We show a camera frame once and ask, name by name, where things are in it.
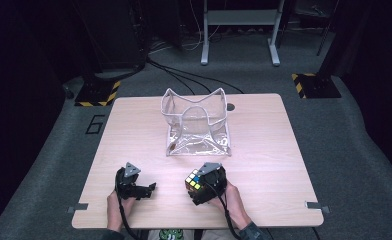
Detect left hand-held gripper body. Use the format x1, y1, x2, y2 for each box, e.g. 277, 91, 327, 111
114, 161, 142, 201

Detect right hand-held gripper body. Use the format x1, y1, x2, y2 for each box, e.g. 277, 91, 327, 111
196, 161, 228, 201

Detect colourful puzzle cube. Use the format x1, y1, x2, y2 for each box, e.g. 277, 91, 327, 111
184, 168, 205, 192

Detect clear plastic bag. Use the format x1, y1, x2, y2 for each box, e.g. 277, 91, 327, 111
160, 87, 232, 157

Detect person's left hand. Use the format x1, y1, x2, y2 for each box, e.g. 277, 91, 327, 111
106, 189, 137, 225

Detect green printed shirt hem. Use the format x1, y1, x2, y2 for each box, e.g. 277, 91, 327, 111
157, 228, 184, 240

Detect grey tape strip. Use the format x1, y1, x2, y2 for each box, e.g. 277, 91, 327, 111
66, 202, 90, 214
304, 200, 331, 214

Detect right hand-held gripper black cable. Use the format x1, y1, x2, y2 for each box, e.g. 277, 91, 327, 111
204, 181, 242, 240

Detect hand-held gripper black cable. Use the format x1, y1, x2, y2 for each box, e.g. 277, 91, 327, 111
115, 186, 141, 240
204, 181, 242, 240

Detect left hand-held gripper black cable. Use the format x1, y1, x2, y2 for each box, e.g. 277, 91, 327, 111
115, 186, 141, 240

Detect black yellow striped base plate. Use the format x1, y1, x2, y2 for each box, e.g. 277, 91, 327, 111
73, 79, 122, 108
291, 72, 342, 100

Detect black floor cables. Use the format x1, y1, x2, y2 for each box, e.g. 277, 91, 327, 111
146, 57, 246, 96

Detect white floor cables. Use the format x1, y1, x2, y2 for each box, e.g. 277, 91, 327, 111
148, 0, 222, 54

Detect white metal desk frame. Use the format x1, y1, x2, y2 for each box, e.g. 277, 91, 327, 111
200, 0, 287, 67

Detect black stand post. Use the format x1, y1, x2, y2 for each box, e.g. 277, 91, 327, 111
317, 0, 342, 78

